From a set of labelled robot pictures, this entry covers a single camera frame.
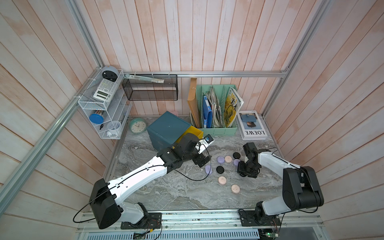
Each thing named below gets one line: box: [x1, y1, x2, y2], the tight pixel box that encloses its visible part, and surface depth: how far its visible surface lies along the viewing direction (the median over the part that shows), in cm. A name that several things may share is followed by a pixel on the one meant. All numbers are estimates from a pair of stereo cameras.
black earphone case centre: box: [216, 166, 225, 174], surface depth 92 cm
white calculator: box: [93, 78, 118, 103], surface depth 79 cm
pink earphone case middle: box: [218, 176, 227, 185], surface depth 87 cm
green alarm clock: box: [129, 117, 148, 135], surface depth 106 cm
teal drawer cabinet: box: [146, 111, 192, 152], surface depth 88 cm
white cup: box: [106, 120, 122, 136], surface depth 93 cm
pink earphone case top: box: [224, 155, 232, 163], surface depth 96 cm
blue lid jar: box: [89, 113, 105, 124], surface depth 79 cm
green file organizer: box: [196, 84, 237, 136], surface depth 106 cm
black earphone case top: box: [233, 152, 241, 159], surface depth 98 cm
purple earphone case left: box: [205, 164, 213, 175], surface depth 91 cm
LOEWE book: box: [237, 110, 268, 141], surface depth 110 cm
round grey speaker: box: [101, 65, 119, 82], surface depth 83 cm
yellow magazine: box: [223, 86, 244, 128], surface depth 103 cm
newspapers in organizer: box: [205, 86, 225, 128], surface depth 103 cm
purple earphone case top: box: [217, 156, 225, 164], surface depth 96 cm
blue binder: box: [202, 95, 213, 129], surface depth 100 cm
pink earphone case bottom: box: [231, 184, 240, 194], surface depth 84 cm
